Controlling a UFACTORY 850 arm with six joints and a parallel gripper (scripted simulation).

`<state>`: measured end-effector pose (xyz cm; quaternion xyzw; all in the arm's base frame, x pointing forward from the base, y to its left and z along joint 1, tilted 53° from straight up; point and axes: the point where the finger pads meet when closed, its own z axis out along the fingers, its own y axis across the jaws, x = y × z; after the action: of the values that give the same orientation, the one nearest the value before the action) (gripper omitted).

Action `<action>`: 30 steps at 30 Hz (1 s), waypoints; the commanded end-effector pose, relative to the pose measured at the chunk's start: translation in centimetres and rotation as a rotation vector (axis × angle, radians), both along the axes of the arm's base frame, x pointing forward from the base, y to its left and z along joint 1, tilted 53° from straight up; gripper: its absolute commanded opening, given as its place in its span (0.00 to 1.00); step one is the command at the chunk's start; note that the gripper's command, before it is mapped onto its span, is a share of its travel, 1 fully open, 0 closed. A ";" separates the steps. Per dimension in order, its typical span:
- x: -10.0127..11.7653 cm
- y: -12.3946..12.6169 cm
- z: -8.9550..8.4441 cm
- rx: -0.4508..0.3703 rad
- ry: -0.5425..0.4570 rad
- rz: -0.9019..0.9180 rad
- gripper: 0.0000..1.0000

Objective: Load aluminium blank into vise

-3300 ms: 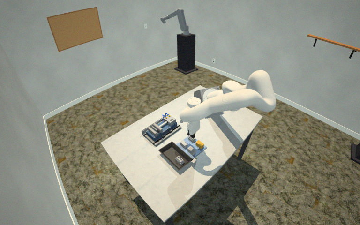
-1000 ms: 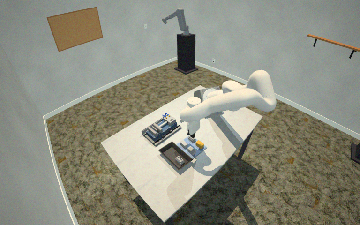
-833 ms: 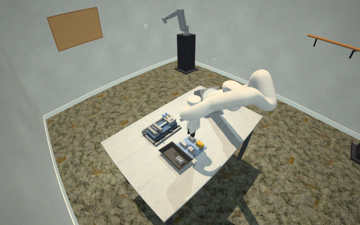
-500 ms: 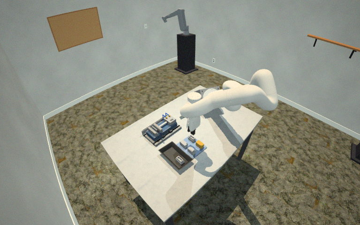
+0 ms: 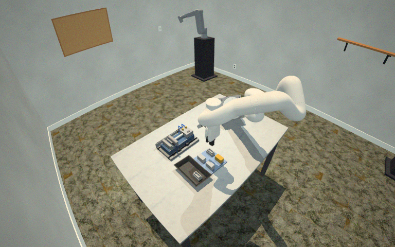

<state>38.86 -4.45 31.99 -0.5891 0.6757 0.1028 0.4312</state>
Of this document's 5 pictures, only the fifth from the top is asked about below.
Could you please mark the yellow rectangular block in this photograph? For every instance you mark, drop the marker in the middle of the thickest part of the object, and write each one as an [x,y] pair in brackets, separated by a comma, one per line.
[219,158]

